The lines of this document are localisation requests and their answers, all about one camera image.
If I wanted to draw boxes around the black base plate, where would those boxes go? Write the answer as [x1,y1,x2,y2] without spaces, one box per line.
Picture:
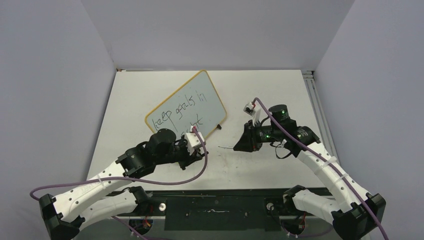
[115,187,349,232]

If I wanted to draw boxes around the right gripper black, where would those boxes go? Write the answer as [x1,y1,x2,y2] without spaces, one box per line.
[234,119,282,152]

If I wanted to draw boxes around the aluminium frame rail right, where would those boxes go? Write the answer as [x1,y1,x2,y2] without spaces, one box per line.
[301,70,340,164]

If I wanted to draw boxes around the yellow framed whiteboard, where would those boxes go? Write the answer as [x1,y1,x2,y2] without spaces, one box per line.
[144,70,228,138]

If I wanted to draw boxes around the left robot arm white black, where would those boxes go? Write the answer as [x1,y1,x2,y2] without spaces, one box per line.
[37,126,208,240]

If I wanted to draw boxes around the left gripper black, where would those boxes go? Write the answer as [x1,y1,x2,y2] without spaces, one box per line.
[154,134,202,170]

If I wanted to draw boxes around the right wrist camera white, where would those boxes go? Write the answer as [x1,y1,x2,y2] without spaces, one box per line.
[243,102,262,127]

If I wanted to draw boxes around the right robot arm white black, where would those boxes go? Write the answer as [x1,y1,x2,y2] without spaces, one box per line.
[233,102,386,240]

